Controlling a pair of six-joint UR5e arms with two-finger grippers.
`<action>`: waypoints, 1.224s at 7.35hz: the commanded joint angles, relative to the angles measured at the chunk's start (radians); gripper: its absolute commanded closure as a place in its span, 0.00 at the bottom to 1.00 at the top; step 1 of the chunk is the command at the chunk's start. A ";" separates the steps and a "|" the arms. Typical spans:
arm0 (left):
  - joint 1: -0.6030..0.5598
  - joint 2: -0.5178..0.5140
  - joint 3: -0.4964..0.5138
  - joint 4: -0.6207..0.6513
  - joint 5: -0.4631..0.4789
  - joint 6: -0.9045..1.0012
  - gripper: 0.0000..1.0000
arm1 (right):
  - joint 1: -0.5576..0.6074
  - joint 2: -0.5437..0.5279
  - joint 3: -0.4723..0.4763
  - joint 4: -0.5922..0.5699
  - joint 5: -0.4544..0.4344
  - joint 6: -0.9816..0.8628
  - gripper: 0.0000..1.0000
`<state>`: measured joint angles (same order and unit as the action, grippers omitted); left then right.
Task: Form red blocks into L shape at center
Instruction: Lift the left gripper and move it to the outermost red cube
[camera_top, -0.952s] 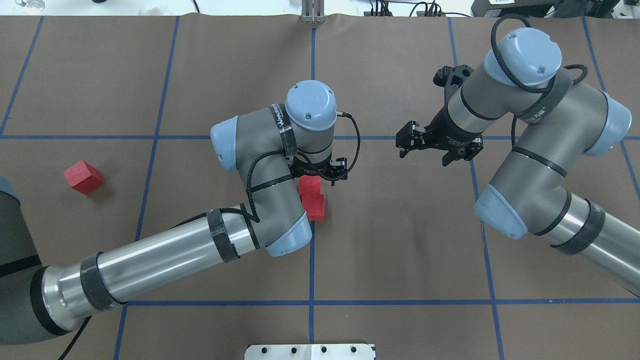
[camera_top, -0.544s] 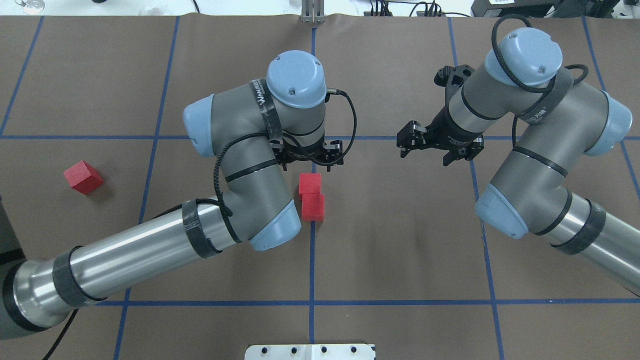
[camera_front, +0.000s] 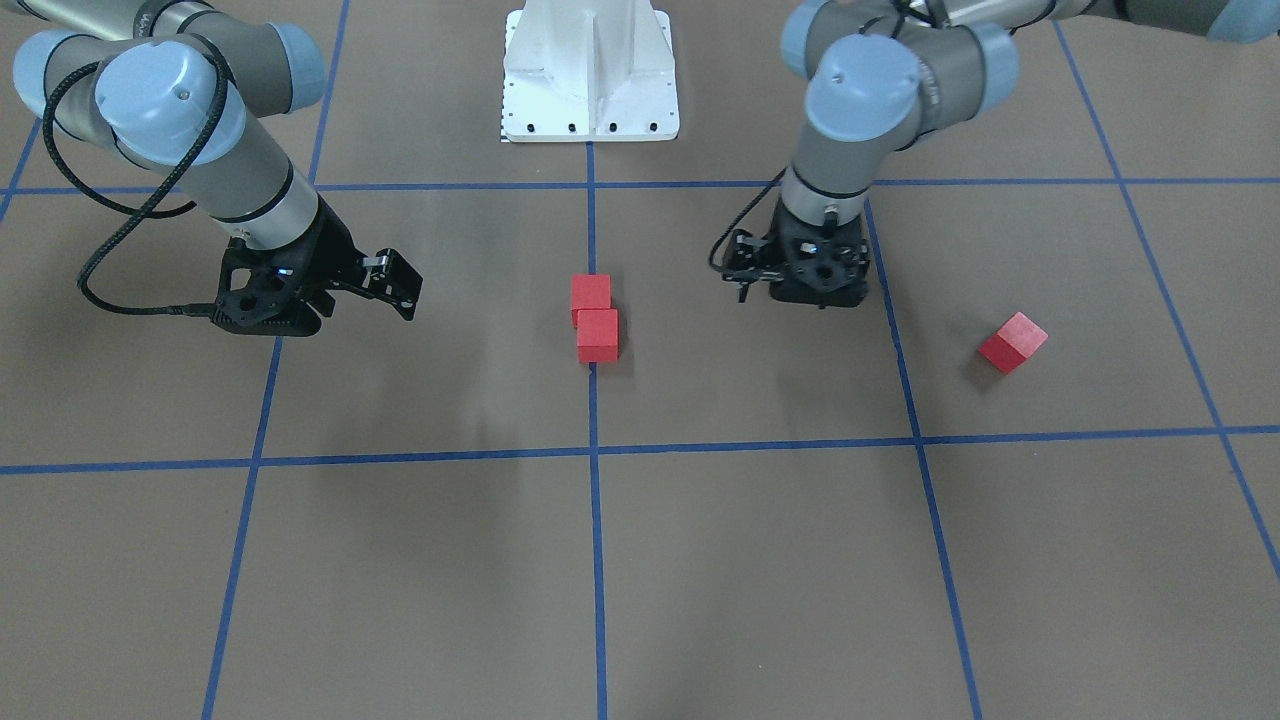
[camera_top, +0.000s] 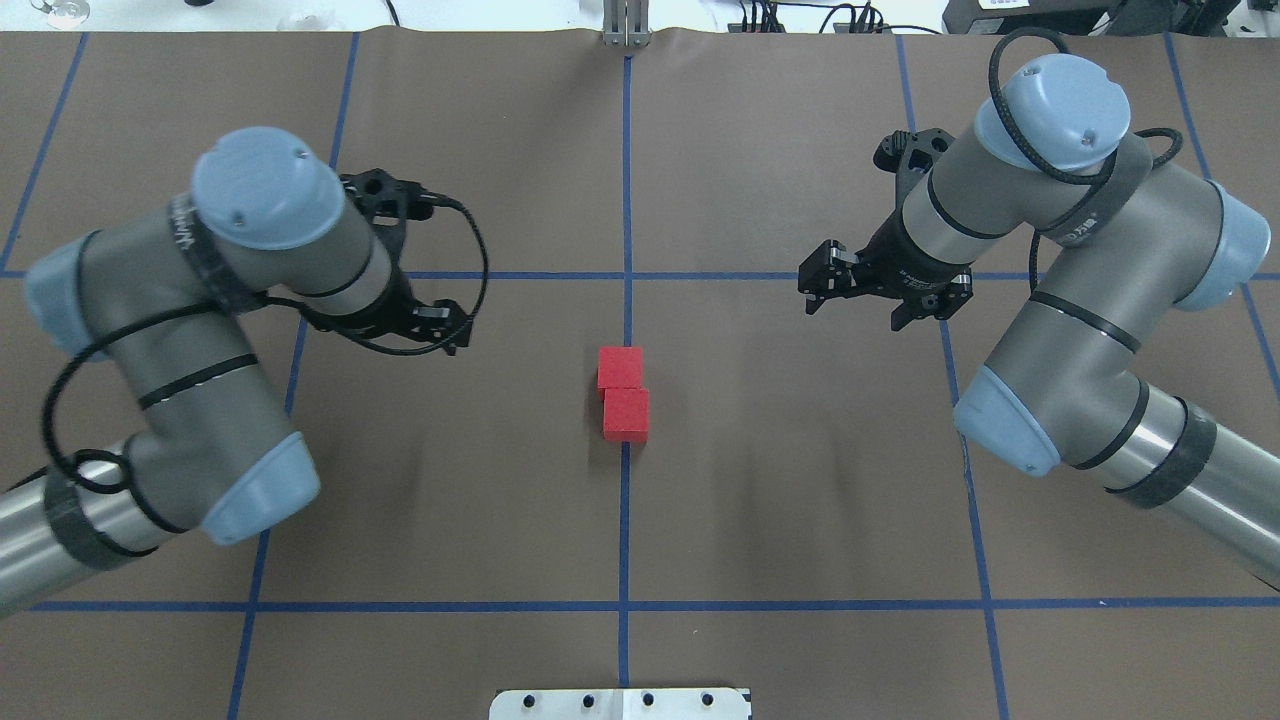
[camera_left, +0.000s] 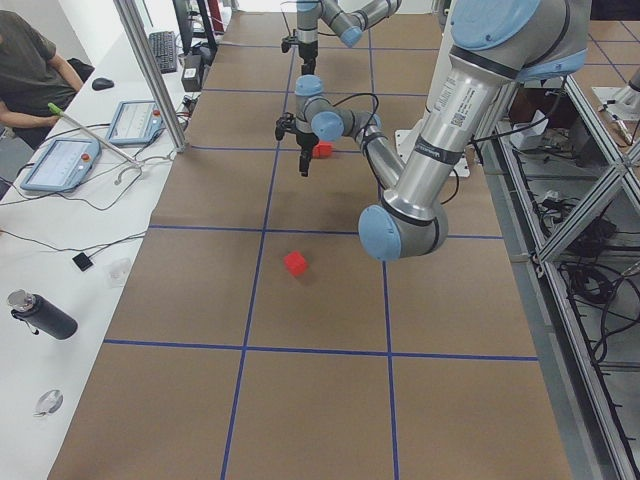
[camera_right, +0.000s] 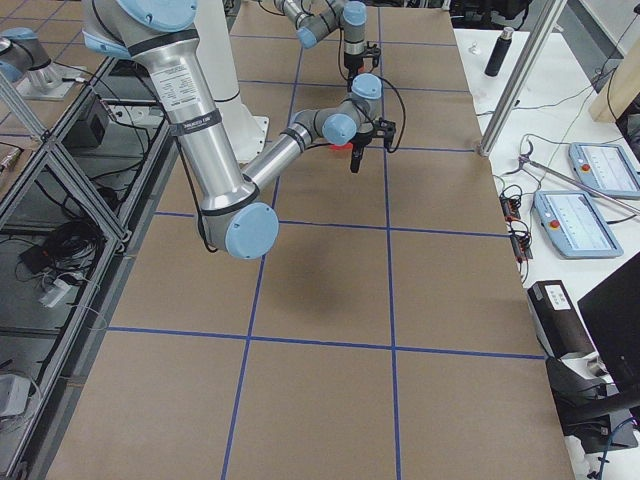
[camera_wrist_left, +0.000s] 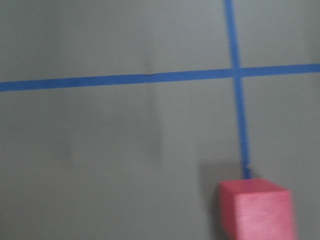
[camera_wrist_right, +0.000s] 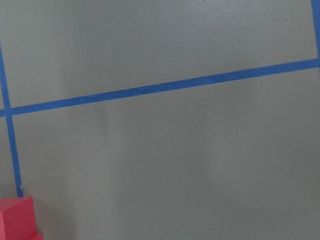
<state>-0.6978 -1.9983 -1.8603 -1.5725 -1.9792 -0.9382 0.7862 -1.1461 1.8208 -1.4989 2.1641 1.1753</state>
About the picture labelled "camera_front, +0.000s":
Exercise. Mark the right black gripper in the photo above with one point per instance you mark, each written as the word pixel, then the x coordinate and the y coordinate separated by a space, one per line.
pixel 334 251

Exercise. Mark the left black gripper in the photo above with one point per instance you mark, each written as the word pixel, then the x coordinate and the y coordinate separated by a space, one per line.
pixel 745 269

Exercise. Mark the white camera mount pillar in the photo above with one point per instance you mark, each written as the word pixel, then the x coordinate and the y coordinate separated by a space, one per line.
pixel 589 71

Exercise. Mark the red block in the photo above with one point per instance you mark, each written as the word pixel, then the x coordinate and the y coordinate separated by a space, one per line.
pixel 589 292
pixel 598 337
pixel 1012 345

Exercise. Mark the brown paper table mat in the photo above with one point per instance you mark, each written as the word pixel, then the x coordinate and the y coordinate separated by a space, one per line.
pixel 762 510

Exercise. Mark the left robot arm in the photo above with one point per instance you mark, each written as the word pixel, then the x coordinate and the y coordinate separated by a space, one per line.
pixel 882 76

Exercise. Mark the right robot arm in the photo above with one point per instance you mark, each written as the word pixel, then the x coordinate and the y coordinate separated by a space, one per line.
pixel 180 88

